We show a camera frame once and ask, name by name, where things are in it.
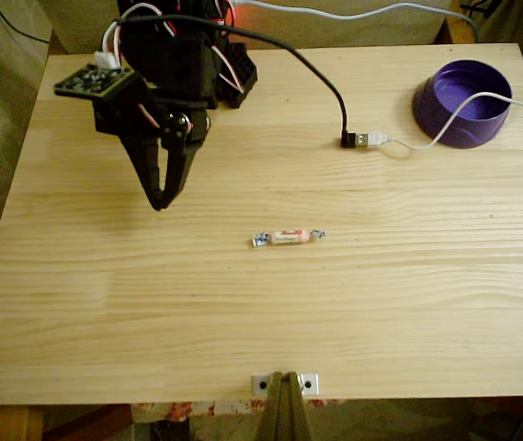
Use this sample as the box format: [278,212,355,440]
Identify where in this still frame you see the green camera circuit board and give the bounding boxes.
[52,51,136,100]

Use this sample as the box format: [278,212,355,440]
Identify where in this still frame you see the light wooden table leg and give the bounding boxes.
[0,404,45,441]

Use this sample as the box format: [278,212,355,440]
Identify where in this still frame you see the thin black cable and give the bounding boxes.
[0,0,51,46]

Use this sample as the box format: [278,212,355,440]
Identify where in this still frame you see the white red servo wire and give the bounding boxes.
[99,2,180,70]

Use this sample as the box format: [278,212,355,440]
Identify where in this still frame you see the silver metal bracket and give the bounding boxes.
[250,372,322,398]

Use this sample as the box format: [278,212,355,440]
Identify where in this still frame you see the white USB cable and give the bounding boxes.
[355,90,523,160]

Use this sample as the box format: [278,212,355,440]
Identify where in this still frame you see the grey-white cable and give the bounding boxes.
[232,0,480,43]

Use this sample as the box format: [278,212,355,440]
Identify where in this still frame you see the white candy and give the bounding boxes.
[247,227,328,251]

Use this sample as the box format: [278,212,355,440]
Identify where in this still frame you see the purple plastic bowl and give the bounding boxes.
[411,59,514,150]

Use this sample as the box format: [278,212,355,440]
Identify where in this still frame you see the dark wooden post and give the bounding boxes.
[255,370,313,441]

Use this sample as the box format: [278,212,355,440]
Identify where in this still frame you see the brown wooden furniture piece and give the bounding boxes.
[439,16,479,46]

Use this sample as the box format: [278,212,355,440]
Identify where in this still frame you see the black USB cable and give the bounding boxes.
[113,13,359,150]

